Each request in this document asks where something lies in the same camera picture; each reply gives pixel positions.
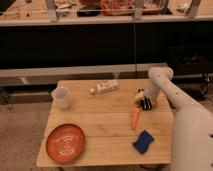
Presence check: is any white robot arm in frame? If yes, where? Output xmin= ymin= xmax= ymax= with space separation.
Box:
xmin=134 ymin=67 xmax=213 ymax=171

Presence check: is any orange toy carrot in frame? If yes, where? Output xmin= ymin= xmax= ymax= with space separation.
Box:
xmin=131 ymin=107 xmax=141 ymax=130

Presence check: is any white tube bottle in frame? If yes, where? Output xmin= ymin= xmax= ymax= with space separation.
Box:
xmin=89 ymin=79 xmax=118 ymax=94

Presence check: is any wooden table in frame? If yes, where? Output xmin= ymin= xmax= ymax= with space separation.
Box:
xmin=44 ymin=79 xmax=173 ymax=167

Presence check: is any blue sponge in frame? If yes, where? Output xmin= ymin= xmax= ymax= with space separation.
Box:
xmin=132 ymin=130 xmax=154 ymax=154

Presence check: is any orange plate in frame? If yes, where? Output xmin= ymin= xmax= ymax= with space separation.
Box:
xmin=46 ymin=124 xmax=85 ymax=164

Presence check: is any blue hanging cable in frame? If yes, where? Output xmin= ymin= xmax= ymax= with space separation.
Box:
xmin=131 ymin=18 xmax=138 ymax=80

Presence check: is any metal shelf rail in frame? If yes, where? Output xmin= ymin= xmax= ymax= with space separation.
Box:
xmin=0 ymin=62 xmax=169 ymax=88

